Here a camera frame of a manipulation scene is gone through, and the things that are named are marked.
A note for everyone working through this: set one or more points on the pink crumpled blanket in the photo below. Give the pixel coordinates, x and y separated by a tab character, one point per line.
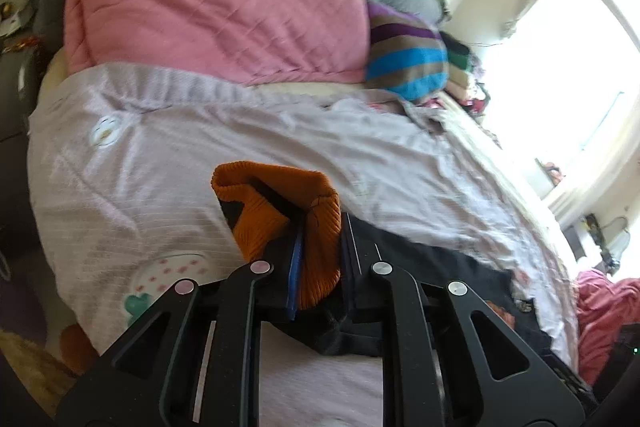
605	307

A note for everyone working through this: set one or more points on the black device on side table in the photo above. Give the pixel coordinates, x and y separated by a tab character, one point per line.
600	237

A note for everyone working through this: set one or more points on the beige rug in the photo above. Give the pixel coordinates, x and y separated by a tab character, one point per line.
30	367

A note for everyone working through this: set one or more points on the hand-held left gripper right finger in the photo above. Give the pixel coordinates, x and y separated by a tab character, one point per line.
346	277

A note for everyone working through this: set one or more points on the lilac printed bed sheet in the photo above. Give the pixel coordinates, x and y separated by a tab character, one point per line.
310	142

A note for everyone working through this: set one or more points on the striped knitted pillow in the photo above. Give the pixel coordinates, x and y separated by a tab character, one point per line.
410	57

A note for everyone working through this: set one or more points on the stack of folded clothes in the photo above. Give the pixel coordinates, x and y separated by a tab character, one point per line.
460	67

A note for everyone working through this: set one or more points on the grey patterned cloth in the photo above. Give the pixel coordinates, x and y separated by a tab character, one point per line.
420	112

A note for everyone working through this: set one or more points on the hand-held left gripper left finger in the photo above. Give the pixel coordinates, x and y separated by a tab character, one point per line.
295	279

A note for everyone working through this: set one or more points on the black sweater with orange cuff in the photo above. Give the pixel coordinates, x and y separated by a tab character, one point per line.
320	257

